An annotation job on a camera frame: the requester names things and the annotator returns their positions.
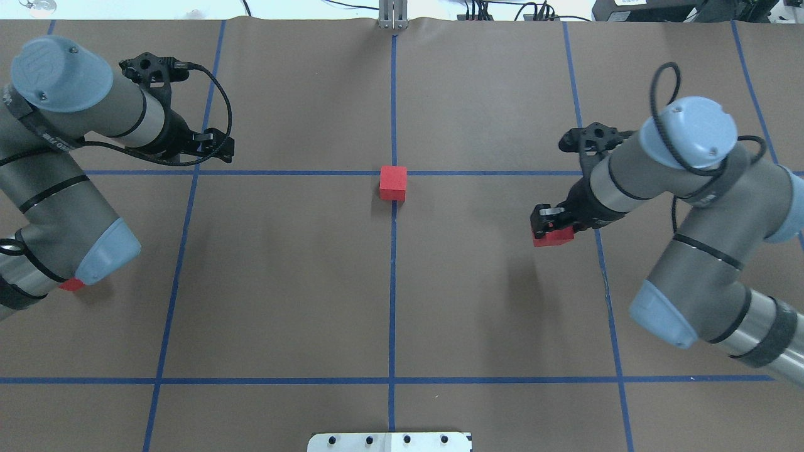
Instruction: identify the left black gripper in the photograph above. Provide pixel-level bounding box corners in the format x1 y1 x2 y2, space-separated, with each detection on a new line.
153 112 235 165

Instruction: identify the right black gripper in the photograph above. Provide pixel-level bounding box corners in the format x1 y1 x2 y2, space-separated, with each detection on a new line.
530 178 626 237

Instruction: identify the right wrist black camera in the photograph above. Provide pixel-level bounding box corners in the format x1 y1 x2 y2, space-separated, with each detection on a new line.
558 122 636 154

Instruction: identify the aluminium frame post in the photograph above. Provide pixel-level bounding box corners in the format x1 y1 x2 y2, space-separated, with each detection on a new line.
377 0 410 31

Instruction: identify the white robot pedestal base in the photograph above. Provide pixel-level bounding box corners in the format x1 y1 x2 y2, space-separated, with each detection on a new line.
307 431 474 451

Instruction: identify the red block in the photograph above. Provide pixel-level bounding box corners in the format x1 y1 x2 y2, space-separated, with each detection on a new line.
532 228 575 248
379 165 408 202
58 277 85 293

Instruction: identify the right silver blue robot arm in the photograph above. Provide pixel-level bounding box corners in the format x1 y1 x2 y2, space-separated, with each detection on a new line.
530 95 802 386

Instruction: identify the black box with label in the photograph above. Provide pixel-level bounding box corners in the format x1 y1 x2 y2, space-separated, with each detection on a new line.
592 1 697 23

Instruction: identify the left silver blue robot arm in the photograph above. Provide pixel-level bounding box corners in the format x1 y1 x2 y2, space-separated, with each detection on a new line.
1 35 234 320

